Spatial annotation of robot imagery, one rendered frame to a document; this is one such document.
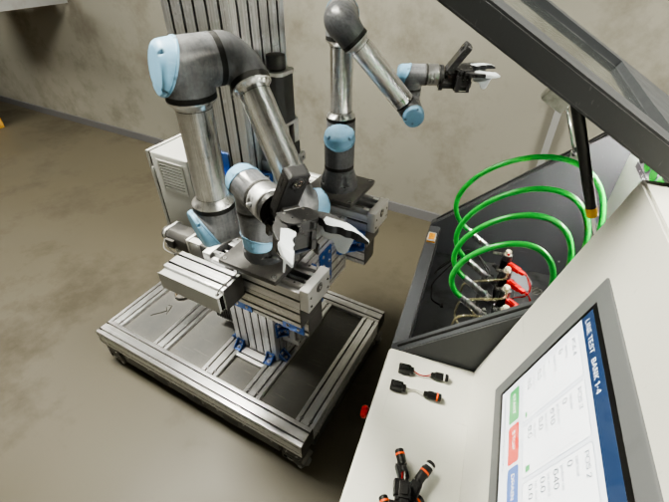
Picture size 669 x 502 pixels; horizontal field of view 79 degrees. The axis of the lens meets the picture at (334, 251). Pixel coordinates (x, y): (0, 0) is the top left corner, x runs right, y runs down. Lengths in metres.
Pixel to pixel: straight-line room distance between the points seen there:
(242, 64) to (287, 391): 1.42
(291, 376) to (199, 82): 1.41
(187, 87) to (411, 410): 0.88
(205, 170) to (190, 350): 1.30
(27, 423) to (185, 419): 0.75
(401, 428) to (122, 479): 1.48
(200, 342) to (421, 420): 1.45
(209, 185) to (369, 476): 0.77
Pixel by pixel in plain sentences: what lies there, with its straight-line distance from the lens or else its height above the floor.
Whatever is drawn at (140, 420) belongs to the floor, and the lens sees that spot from 2.32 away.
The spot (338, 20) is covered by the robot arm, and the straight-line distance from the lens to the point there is 1.48.
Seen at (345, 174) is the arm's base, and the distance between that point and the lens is 1.61.
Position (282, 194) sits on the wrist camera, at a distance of 0.71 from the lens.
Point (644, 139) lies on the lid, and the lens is 0.77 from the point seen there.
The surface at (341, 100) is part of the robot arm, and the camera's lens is 1.65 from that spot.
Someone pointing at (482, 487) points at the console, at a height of 1.08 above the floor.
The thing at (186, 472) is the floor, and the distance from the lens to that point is 2.12.
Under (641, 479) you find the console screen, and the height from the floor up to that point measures 1.43.
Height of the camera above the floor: 1.86
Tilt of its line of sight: 38 degrees down
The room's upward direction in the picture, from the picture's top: straight up
